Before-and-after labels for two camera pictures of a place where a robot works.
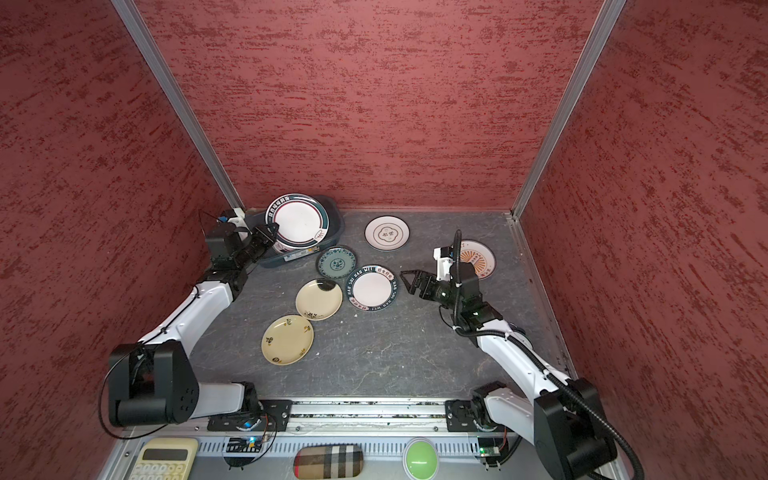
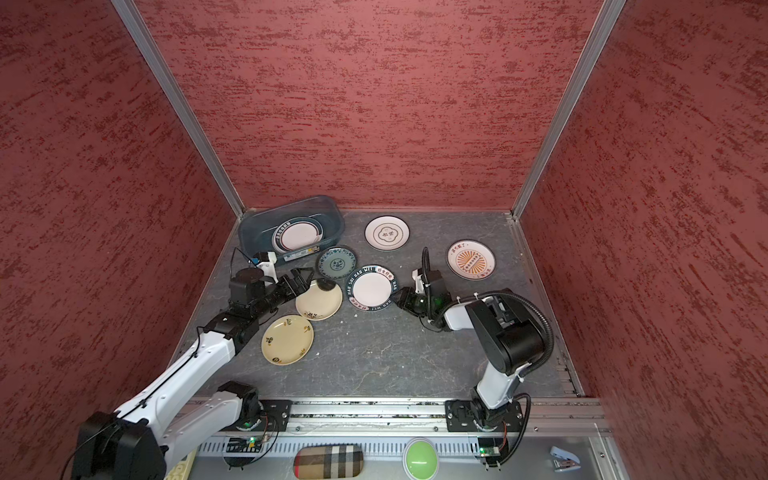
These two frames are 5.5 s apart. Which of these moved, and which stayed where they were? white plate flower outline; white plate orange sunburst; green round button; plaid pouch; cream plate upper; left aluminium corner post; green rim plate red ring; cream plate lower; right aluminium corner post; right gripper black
Moved: right gripper black; green rim plate red ring
Stayed: cream plate upper; white plate orange sunburst; green round button; left aluminium corner post; cream plate lower; right aluminium corner post; white plate flower outline; plaid pouch
